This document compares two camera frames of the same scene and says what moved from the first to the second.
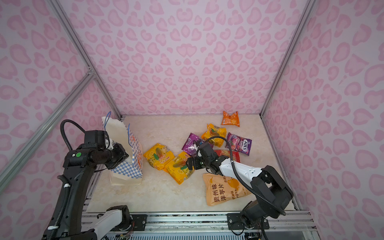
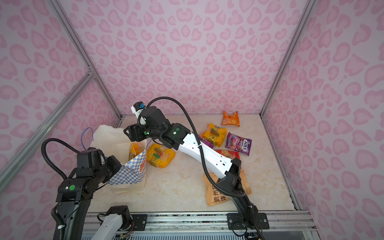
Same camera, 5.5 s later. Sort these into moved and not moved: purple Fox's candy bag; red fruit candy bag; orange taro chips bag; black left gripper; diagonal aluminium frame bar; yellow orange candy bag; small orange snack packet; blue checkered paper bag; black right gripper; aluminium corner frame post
Moved: black right gripper; blue checkered paper bag; black left gripper
Not moved: small orange snack packet; diagonal aluminium frame bar; aluminium corner frame post; orange taro chips bag; yellow orange candy bag; red fruit candy bag; purple Fox's candy bag
